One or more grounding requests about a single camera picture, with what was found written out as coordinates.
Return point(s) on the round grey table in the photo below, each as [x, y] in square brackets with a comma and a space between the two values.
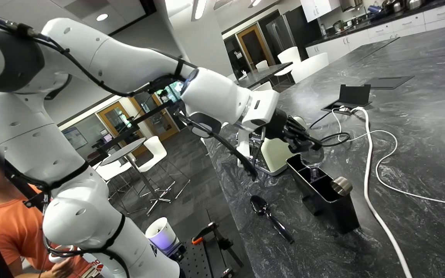
[124, 149]

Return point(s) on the black refrigerator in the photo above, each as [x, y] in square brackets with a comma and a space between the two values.
[279, 32]

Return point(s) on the white kitchen counter cabinets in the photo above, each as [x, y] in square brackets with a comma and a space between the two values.
[387, 29]

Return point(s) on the black utensil holder box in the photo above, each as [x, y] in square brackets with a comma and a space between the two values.
[331, 206]

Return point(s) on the wooden door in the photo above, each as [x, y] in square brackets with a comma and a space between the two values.
[112, 118]
[255, 47]

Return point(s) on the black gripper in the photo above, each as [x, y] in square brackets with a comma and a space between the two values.
[283, 129]

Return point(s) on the silver round metal object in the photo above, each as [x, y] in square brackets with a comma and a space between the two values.
[342, 186]

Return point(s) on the white chair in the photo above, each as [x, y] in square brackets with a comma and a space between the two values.
[155, 149]
[112, 169]
[289, 55]
[310, 67]

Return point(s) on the black tripod orange clamp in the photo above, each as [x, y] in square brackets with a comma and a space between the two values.
[208, 232]

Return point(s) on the white purple cup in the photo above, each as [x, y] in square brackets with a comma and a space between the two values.
[161, 234]

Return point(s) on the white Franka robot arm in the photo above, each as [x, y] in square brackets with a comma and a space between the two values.
[130, 62]

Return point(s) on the black spoon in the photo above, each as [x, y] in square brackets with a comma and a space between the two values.
[259, 205]

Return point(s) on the cream chrome toaster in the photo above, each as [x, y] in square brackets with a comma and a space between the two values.
[277, 155]

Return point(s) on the silver cake spatula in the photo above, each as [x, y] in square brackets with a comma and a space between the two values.
[319, 168]

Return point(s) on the person in orange shirt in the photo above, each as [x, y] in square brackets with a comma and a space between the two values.
[11, 226]

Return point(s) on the black pop-up outlet box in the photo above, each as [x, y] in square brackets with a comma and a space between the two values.
[356, 93]

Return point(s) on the long dark table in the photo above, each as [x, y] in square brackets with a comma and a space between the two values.
[263, 75]

